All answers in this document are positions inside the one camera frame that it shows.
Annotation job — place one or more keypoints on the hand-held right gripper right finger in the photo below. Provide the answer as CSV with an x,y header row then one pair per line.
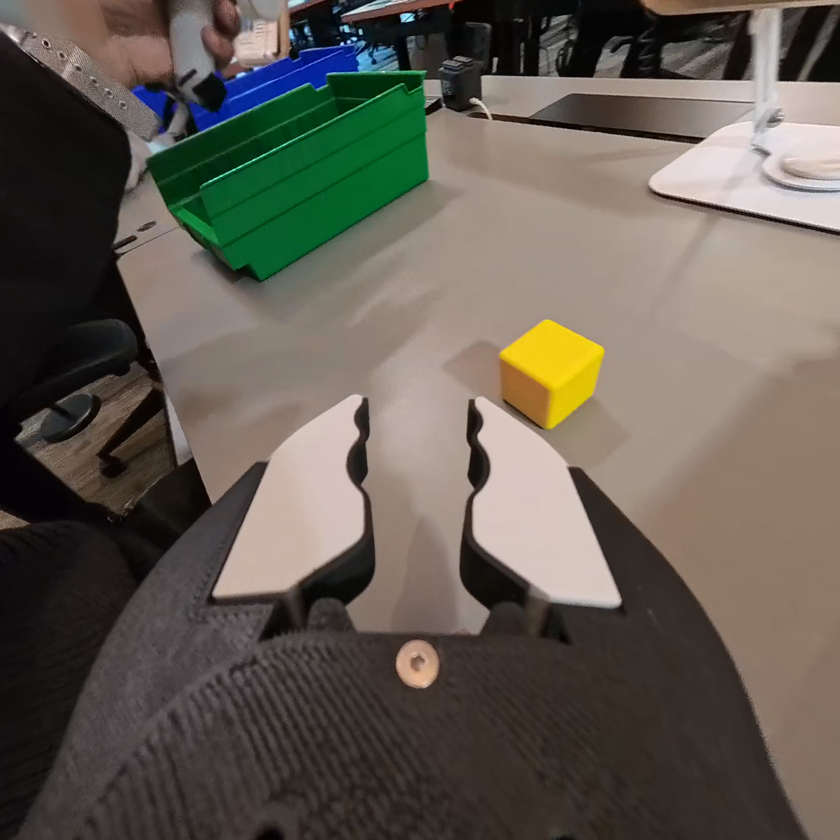
x,y
538,525

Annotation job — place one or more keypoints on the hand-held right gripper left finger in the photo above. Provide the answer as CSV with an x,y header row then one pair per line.
x,y
295,518

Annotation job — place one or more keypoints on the yellow cube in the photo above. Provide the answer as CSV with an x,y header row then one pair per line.
x,y
551,374

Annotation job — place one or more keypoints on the green plastic bin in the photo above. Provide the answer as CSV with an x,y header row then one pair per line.
x,y
315,197

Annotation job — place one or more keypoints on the person's left forearm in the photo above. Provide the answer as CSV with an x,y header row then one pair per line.
x,y
52,197

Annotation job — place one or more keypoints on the person's left hand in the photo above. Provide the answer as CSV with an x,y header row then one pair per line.
x,y
138,39

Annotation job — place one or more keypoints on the blue plastic bin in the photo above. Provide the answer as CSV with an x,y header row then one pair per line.
x,y
262,85

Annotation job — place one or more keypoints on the silver wristwatch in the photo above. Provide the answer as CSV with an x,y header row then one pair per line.
x,y
85,85

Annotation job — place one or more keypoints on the person's black clothing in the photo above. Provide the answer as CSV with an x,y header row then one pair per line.
x,y
65,656

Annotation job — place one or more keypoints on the black electronic device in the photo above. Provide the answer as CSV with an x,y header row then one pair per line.
x,y
459,82

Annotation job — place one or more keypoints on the white document stand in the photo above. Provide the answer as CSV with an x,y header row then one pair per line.
x,y
709,177

